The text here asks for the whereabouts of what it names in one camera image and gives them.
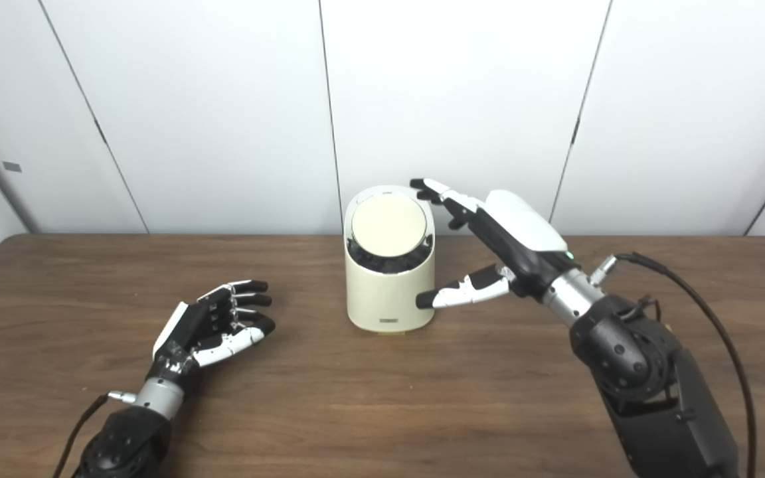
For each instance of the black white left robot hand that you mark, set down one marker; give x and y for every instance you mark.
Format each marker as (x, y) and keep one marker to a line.
(186, 332)

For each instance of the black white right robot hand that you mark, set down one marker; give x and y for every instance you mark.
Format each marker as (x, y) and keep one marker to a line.
(522, 232)

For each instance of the cream round bin lid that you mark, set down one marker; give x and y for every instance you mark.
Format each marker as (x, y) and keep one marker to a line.
(389, 224)

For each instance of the cream-colored bin body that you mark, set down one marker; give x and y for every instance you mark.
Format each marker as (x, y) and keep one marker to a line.
(386, 299)

